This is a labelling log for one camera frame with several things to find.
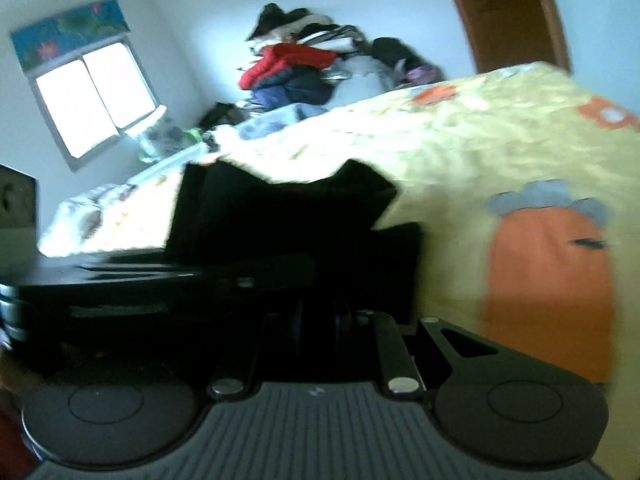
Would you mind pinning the light blue striped cloth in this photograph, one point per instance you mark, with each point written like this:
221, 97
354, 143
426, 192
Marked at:
170, 162

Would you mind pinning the yellow printed bedsheet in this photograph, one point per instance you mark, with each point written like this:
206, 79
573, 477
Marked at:
500, 140

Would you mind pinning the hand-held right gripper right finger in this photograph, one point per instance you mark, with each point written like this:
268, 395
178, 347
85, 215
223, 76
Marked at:
387, 345

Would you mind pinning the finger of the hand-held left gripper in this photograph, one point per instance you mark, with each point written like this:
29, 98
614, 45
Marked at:
165, 267

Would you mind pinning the dark board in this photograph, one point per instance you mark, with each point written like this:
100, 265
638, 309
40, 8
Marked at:
17, 197

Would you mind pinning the black pants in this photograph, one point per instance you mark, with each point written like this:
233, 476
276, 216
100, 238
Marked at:
280, 220

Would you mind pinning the window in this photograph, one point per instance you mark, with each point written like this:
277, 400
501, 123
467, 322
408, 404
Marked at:
95, 100

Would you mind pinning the white patterned quilt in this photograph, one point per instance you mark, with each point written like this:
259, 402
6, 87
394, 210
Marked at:
80, 215

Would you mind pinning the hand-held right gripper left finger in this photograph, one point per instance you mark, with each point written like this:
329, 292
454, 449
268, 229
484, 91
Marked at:
247, 355

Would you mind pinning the pile of clothes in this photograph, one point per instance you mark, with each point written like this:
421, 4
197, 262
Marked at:
310, 60

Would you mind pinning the green plastic chair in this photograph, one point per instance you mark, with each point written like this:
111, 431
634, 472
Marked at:
194, 134

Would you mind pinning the brown wooden door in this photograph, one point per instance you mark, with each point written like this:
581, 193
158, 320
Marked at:
510, 15

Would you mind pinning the blue floral window valance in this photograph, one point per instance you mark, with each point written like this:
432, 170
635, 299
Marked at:
70, 30

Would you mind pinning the grey flower printed pillow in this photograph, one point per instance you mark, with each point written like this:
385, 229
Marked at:
162, 135

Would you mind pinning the black bag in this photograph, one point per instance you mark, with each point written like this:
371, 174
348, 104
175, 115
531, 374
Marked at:
220, 115

